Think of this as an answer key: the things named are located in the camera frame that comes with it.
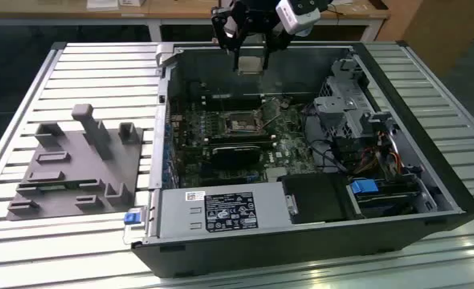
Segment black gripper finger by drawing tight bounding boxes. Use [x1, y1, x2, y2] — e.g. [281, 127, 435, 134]
[263, 25, 294, 72]
[211, 5, 250, 72]

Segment silver CPU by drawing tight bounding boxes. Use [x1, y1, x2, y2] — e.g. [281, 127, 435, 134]
[238, 55, 269, 75]

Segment black RAM slot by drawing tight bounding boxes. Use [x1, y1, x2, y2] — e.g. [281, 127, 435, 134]
[209, 92, 262, 111]

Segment CPU socket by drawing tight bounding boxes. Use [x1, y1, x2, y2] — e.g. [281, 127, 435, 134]
[223, 111, 269, 135]

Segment metal drive cage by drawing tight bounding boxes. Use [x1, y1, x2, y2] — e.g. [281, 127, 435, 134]
[311, 58, 395, 140]

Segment white box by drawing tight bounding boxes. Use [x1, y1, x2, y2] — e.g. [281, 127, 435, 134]
[86, 0, 118, 12]

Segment green motherboard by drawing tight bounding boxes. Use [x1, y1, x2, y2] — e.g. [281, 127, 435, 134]
[167, 95, 319, 189]

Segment black graphics card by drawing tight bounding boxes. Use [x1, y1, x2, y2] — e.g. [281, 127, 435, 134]
[211, 145, 262, 169]

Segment wooden cabinet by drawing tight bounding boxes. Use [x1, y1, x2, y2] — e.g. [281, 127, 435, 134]
[377, 0, 474, 76]

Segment wooden desk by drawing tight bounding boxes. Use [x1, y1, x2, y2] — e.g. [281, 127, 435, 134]
[0, 0, 391, 43]

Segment small silver heatsink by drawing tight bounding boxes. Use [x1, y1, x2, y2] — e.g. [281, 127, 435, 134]
[266, 167, 287, 182]

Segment blue disk carrier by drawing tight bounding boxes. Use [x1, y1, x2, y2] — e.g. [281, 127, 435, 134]
[349, 179, 381, 197]

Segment black plastic shroud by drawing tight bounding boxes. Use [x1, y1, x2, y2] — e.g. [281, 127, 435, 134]
[279, 173, 358, 225]

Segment grey parts rack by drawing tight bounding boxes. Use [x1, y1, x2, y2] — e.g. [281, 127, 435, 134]
[4, 104, 146, 222]

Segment silver power supply unit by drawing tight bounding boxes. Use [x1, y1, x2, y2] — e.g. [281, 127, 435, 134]
[157, 182, 295, 239]

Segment blue case latch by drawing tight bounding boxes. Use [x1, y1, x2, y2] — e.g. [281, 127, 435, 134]
[123, 207, 147, 226]

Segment black open PC case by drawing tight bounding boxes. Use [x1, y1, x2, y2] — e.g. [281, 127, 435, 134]
[130, 40, 474, 279]

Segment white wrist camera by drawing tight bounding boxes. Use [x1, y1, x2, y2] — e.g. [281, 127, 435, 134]
[275, 0, 322, 37]

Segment black wire bundle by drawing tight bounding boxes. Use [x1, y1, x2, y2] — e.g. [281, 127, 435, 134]
[306, 138, 351, 175]

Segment coloured wire bundle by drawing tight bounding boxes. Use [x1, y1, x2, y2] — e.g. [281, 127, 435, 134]
[357, 146, 406, 179]

